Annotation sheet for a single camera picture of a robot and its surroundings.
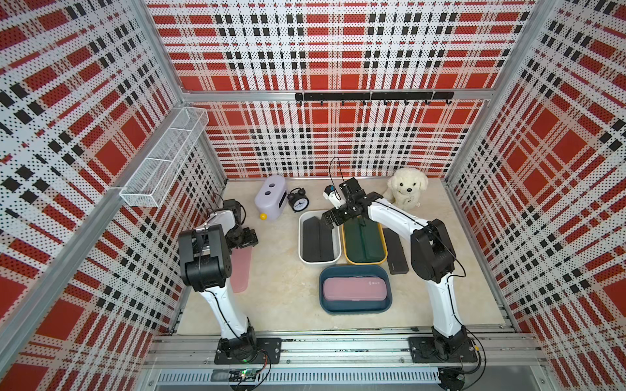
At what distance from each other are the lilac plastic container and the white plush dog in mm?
471

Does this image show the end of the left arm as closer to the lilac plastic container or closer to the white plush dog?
the lilac plastic container

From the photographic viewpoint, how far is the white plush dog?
38.5 inches

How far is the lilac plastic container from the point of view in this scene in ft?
3.39
